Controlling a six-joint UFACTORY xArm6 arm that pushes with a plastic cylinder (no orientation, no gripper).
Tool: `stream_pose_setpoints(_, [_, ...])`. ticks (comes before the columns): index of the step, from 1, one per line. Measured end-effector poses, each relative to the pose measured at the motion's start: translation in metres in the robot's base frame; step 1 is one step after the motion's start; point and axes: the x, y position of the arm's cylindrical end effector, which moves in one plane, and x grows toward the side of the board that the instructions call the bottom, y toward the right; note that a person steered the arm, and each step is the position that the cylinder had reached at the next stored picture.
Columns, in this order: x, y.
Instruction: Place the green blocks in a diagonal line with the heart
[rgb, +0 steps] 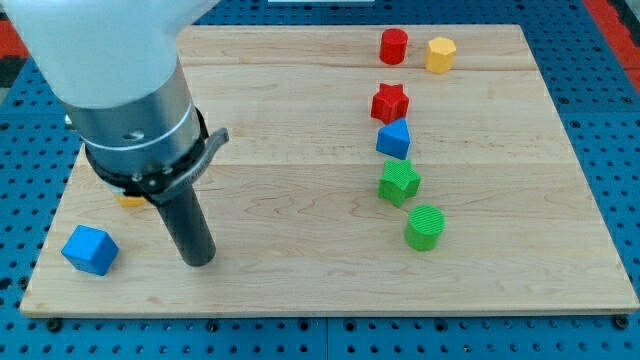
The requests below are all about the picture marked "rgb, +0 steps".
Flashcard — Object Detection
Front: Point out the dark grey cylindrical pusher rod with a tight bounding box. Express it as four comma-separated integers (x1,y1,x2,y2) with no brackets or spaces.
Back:
157,186,216,267

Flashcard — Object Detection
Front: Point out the black clamp ring with lever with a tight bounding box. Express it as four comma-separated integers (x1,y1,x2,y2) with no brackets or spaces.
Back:
85,106,229,206

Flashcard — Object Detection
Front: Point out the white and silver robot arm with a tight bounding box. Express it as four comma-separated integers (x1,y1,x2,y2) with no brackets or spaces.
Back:
2,0,229,267

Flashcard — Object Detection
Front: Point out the yellow heart block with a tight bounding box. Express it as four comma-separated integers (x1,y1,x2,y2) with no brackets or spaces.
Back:
114,194,146,208

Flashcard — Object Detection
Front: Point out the blue cube block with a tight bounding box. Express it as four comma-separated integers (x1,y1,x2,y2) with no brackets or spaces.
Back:
61,225,119,276

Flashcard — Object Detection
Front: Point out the light wooden board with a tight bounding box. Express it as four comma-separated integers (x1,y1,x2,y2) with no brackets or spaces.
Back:
21,25,639,319

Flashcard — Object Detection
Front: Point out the green star block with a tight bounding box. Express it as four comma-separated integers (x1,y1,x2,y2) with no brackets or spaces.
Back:
378,159,421,207

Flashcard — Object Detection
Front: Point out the blue triangular block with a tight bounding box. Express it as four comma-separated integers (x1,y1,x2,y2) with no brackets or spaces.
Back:
376,118,411,160

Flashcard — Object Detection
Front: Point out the red star block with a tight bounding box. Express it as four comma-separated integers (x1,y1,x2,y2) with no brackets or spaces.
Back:
370,83,410,124

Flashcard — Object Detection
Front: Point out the green cylinder block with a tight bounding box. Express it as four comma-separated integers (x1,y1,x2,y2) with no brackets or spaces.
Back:
404,204,446,251

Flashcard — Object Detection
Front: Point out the red cylinder block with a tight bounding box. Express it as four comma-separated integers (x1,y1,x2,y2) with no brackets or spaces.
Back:
379,28,408,65

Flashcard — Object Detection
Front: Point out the yellow hexagon block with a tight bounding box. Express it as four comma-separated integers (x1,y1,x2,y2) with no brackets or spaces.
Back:
425,37,457,74

